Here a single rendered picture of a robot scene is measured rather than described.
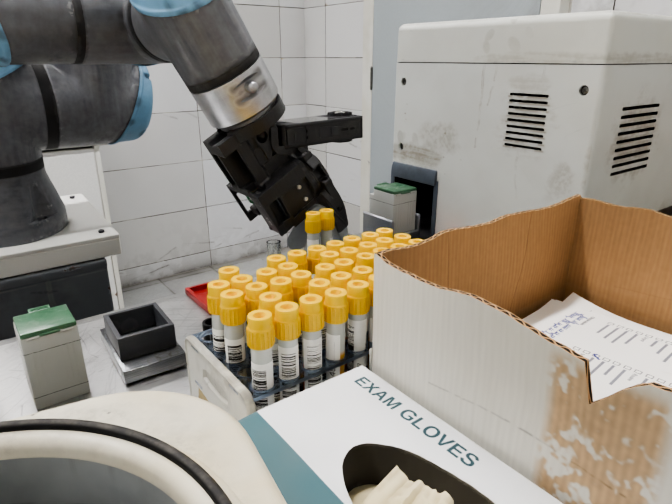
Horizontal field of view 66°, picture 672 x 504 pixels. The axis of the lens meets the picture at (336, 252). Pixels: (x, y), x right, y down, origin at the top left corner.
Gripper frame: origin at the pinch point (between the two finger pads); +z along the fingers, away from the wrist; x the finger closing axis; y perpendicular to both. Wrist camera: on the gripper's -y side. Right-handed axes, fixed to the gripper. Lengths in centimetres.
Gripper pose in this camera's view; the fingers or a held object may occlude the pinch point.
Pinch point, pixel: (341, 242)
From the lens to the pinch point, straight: 63.9
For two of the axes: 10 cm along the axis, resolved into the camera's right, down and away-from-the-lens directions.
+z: 4.0, 7.1, 5.8
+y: -6.9, 6.5, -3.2
